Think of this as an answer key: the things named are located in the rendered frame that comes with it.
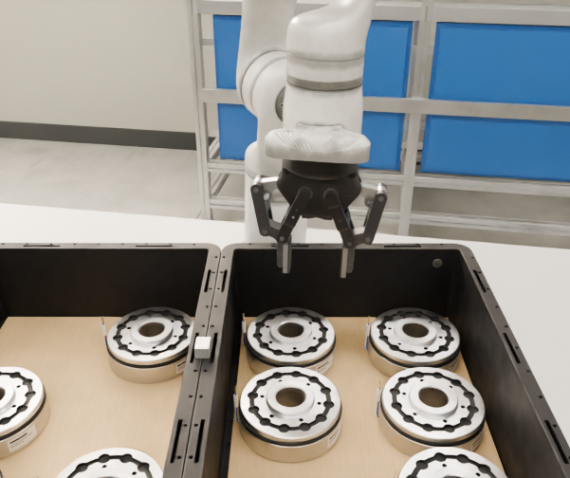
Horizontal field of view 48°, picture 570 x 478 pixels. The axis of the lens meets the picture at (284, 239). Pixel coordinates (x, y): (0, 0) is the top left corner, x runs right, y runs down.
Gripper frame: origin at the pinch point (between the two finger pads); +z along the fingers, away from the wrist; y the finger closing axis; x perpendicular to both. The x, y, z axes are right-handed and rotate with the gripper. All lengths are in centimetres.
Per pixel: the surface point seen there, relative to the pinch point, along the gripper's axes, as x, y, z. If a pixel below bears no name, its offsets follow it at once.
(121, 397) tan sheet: 9.2, 19.5, 13.6
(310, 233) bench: -53, 4, 26
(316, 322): -2.3, -0.4, 10.0
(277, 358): 4.5, 3.3, 10.1
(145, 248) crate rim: -5.5, 20.7, 3.6
